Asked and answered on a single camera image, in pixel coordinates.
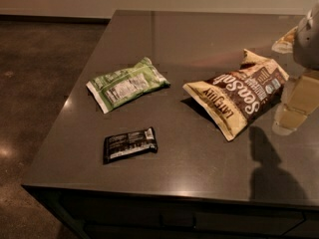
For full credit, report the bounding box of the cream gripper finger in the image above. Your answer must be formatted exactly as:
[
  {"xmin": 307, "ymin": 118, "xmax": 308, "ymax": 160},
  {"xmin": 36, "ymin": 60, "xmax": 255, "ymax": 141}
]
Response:
[
  {"xmin": 272, "ymin": 104, "xmax": 307, "ymax": 135},
  {"xmin": 272, "ymin": 27, "xmax": 298, "ymax": 54}
]

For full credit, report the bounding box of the black rxbar chocolate bar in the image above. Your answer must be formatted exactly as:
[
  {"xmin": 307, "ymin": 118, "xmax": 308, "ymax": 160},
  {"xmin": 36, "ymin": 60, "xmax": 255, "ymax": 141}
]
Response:
[{"xmin": 103, "ymin": 127, "xmax": 159, "ymax": 164}]

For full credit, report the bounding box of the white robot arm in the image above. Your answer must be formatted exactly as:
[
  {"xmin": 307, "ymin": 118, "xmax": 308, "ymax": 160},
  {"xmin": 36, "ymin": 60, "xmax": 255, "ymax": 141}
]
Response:
[{"xmin": 272, "ymin": 2, "xmax": 319, "ymax": 135}]

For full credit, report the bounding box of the brown Late July chip bag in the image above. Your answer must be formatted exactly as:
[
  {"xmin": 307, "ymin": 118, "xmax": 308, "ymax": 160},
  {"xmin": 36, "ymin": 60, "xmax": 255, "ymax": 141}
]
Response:
[{"xmin": 183, "ymin": 50, "xmax": 289, "ymax": 141}]

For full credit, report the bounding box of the green snack bag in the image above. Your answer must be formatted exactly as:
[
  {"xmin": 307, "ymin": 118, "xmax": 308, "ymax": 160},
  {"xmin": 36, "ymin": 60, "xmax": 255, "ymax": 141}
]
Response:
[{"xmin": 86, "ymin": 57, "xmax": 170, "ymax": 114}]

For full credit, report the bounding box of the dark cabinet under counter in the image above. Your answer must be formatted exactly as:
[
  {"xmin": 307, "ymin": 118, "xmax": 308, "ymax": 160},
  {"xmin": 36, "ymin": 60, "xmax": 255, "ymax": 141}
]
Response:
[{"xmin": 23, "ymin": 185, "xmax": 319, "ymax": 239}]

